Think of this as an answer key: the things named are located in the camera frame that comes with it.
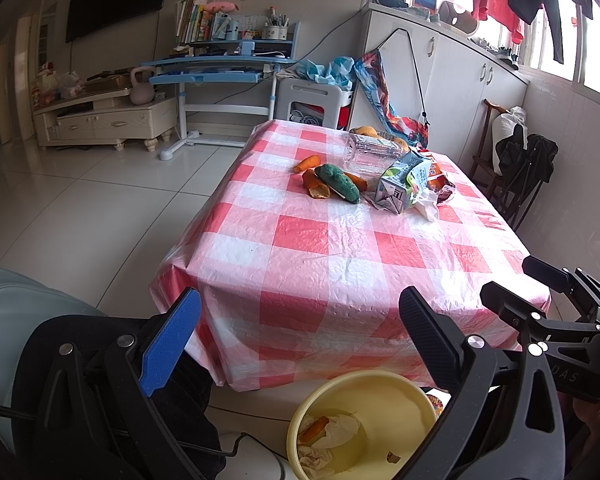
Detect pink kettlebell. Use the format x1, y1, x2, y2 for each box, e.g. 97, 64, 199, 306
130, 66, 156, 106

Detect pale blue seat cushion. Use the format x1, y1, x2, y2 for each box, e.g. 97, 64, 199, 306
0, 262, 108, 456

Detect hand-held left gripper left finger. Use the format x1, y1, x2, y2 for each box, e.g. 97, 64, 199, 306
32, 287, 203, 480

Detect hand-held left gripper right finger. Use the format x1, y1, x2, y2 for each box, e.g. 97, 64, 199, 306
399, 286, 567, 480

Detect thin black cable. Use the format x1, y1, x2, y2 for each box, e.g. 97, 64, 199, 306
180, 432, 287, 480

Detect silver wrapper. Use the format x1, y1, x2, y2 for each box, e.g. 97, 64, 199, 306
297, 445, 336, 473

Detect red checkered tablecloth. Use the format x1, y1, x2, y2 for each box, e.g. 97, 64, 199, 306
149, 119, 552, 393

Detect yellow plastic basin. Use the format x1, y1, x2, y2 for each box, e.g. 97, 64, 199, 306
286, 371, 438, 480

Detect white plastic stool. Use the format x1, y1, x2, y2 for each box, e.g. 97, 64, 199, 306
275, 77, 353, 131

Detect white pen holder cup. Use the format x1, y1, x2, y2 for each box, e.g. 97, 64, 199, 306
262, 6, 288, 41

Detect green milk carton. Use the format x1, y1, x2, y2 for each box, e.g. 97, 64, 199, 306
369, 152, 433, 216

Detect black hanging strap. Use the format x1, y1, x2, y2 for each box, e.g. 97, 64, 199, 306
377, 27, 431, 133

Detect clear plastic bottle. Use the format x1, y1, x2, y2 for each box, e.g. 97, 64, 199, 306
344, 132, 411, 177

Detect black braided cable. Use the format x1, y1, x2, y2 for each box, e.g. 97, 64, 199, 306
0, 400, 48, 423

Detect white plastic bag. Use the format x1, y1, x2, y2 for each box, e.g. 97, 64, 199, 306
492, 106, 529, 153

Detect white cabinet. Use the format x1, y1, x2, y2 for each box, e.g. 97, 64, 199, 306
350, 2, 531, 181

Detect blue study desk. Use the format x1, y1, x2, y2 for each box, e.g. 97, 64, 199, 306
140, 20, 301, 162

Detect red snack wrapper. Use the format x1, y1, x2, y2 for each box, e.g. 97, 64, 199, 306
420, 152, 456, 206

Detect colourful patterned mat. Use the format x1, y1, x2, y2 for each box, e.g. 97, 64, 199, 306
427, 392, 453, 416

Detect grey shoes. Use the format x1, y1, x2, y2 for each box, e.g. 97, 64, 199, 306
467, 35, 523, 71

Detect curled orange peel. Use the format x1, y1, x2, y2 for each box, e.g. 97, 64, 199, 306
301, 169, 332, 201

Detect colourful printed bag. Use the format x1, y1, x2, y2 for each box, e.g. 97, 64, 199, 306
354, 50, 431, 148

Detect white paper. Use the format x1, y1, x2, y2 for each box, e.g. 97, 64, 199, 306
310, 412, 362, 450

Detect blue plastic bag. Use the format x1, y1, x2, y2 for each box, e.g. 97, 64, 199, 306
295, 56, 356, 88

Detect cream television stand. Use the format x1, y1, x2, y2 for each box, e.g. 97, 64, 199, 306
32, 87, 177, 153

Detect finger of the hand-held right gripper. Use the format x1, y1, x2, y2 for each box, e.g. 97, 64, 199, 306
480, 282, 600, 356
522, 256, 576, 293

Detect green vegetable toy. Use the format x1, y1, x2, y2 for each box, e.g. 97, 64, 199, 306
314, 163, 362, 205

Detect row of books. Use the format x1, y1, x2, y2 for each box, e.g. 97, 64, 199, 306
175, 0, 216, 45

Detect wooden chair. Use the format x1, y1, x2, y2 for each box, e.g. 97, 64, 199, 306
470, 99, 531, 231

